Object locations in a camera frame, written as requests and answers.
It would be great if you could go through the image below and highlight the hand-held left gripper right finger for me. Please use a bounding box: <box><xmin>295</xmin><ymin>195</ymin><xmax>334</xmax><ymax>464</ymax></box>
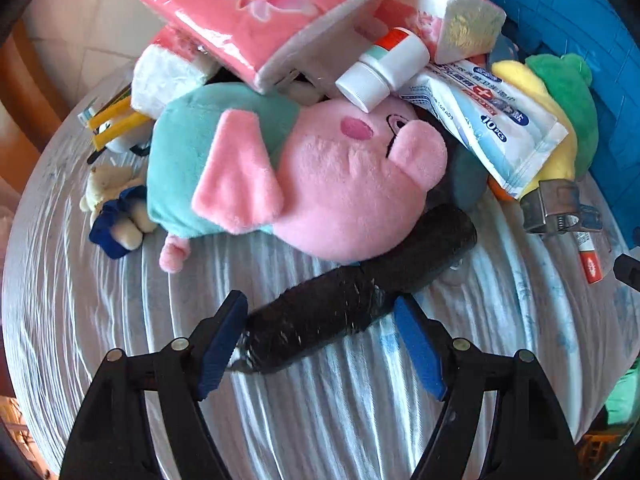
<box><xmin>395</xmin><ymin>294</ymin><xmax>583</xmax><ymax>480</ymax></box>

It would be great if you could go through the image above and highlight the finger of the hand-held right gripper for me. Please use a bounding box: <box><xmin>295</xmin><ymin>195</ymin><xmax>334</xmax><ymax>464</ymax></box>
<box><xmin>614</xmin><ymin>254</ymin><xmax>640</xmax><ymax>291</ymax></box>

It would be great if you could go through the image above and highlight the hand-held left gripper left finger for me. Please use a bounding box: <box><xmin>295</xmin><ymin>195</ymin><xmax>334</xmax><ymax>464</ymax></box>
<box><xmin>59</xmin><ymin>290</ymin><xmax>249</xmax><ymax>480</ymax></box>

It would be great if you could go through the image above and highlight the black cylinder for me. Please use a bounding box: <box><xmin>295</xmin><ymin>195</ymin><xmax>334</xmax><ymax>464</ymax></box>
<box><xmin>227</xmin><ymin>205</ymin><xmax>478</xmax><ymax>376</ymax></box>

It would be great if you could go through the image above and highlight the blue white wet wipes packet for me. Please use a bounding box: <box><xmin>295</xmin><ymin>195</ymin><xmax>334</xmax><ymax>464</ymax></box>
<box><xmin>397</xmin><ymin>57</ymin><xmax>571</xmax><ymax>200</ymax></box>

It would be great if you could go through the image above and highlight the blue plastic crate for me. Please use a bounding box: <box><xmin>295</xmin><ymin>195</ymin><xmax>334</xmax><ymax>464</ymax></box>
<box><xmin>475</xmin><ymin>0</ymin><xmax>640</xmax><ymax>251</ymax></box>

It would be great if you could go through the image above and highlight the white wrapped desktop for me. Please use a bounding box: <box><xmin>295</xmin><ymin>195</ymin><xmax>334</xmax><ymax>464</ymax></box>
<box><xmin>0</xmin><ymin>60</ymin><xmax>640</xmax><ymax>480</ymax></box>

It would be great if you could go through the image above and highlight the red white pen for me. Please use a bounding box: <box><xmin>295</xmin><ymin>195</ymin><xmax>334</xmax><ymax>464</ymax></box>
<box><xmin>572</xmin><ymin>230</ymin><xmax>603</xmax><ymax>285</ymax></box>

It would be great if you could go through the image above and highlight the metal clip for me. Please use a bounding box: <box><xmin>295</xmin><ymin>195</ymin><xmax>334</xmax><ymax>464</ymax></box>
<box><xmin>519</xmin><ymin>179</ymin><xmax>603</xmax><ymax>236</ymax></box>

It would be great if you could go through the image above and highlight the green cloth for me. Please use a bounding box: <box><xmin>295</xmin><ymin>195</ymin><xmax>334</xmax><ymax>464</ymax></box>
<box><xmin>602</xmin><ymin>355</ymin><xmax>640</xmax><ymax>433</ymax></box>

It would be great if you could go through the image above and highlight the pink pig plush toy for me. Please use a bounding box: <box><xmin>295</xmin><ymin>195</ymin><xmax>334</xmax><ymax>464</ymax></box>
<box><xmin>147</xmin><ymin>82</ymin><xmax>448</xmax><ymax>273</ymax></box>

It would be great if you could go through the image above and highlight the yellow green plush toy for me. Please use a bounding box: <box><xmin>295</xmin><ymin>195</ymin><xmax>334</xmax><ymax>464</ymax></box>
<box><xmin>487</xmin><ymin>52</ymin><xmax>600</xmax><ymax>201</ymax></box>

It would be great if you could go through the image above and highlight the small cream bear plush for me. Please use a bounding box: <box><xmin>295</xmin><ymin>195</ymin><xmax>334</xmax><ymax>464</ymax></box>
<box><xmin>80</xmin><ymin>162</ymin><xmax>158</xmax><ymax>260</ymax></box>

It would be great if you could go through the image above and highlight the yellow black toy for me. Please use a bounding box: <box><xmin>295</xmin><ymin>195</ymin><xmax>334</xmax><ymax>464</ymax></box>
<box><xmin>77</xmin><ymin>85</ymin><xmax>153</xmax><ymax>161</ymax></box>

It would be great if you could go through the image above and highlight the white plastic bottle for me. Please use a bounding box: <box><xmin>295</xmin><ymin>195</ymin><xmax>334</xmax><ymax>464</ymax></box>
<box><xmin>334</xmin><ymin>27</ymin><xmax>431</xmax><ymax>113</ymax></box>

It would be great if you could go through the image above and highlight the large pink tissue pack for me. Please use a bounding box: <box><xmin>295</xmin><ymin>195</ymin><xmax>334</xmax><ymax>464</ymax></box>
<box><xmin>131</xmin><ymin>0</ymin><xmax>398</xmax><ymax>95</ymax></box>

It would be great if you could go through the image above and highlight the brown wooden furniture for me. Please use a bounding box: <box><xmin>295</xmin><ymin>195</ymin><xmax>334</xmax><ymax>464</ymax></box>
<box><xmin>0</xmin><ymin>20</ymin><xmax>71</xmax><ymax>131</ymax></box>

